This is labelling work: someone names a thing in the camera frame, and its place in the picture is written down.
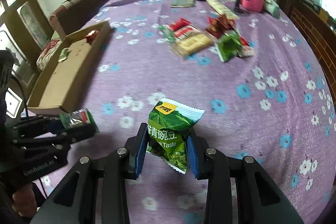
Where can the green white candy packet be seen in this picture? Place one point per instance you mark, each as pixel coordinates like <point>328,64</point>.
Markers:
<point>63,54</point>

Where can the brown cardboard tray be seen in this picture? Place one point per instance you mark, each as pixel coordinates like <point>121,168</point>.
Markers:
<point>60,85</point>

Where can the green silver snack packet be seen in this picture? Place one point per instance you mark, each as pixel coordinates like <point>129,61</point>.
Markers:
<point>77,118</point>

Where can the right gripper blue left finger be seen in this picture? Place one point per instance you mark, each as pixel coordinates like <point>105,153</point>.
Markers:
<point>140,146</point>

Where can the floral blanket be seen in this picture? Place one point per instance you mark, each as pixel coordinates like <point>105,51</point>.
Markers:
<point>48,51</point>

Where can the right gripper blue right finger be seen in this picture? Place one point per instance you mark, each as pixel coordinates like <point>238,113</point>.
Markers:
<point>193,151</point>

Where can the small red candy packet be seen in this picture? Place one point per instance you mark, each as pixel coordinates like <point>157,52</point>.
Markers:
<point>178,24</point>

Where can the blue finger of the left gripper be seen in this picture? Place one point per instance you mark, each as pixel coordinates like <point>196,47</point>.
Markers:
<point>75,134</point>
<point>53,126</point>

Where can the green pea snack bag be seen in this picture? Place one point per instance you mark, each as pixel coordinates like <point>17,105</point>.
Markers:
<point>168,126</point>

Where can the dark red snack packet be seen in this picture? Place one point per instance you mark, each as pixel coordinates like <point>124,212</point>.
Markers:
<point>218,26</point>

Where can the person's left hand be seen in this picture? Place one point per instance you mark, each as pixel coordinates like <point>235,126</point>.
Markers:
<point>24,202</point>

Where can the brown armchair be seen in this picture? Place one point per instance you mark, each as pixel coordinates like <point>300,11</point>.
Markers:
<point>71,15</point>

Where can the small green booklet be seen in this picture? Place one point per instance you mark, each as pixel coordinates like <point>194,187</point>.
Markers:
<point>182,3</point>

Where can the red white snack packet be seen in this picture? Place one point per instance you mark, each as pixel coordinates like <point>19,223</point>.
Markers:
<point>186,31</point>

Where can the beige cracker packet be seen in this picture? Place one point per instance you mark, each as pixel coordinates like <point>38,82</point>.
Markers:
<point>192,44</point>

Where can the wooden glass door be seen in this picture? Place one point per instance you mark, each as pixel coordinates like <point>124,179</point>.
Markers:
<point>28,26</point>

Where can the cream lotion tube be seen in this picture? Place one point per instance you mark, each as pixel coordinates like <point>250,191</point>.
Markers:
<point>222,9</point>

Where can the green pea snack bag two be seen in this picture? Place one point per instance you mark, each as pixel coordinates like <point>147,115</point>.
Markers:
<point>228,46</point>

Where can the purple floral tablecloth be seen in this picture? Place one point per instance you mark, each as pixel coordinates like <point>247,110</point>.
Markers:
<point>275,106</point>

